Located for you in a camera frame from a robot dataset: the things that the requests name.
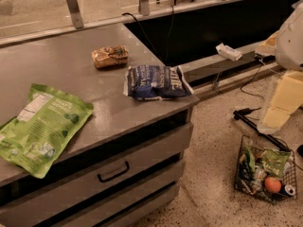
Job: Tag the green rice chip bag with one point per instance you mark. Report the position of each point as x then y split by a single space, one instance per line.
38 135

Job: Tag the metal railing post middle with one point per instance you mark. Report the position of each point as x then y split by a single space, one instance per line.
144 7

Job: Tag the white packet on ledge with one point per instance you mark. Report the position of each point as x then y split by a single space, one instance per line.
228 52

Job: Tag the blue can in basket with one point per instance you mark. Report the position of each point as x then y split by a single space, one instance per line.
288 190

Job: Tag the grey cabinet with drawers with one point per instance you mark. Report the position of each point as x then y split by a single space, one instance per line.
150 135

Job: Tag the black drawer handle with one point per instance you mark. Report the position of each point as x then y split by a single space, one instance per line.
121 169

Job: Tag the metal railing post left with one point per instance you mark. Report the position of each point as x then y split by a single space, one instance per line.
74 10

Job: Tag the orange fruit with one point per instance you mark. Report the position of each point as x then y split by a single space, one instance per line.
272 184

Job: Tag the metal railing post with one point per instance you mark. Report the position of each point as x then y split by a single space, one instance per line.
144 7
74 10

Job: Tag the green snack bag in basket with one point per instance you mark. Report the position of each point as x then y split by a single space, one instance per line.
273 162

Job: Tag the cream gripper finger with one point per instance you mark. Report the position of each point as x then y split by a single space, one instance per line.
284 96

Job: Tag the blue chip bag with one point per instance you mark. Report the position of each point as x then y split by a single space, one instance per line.
156 82

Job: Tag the black wire basket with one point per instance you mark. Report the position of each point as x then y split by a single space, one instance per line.
267 174

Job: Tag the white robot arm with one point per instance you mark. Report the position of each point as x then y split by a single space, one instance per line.
286 45

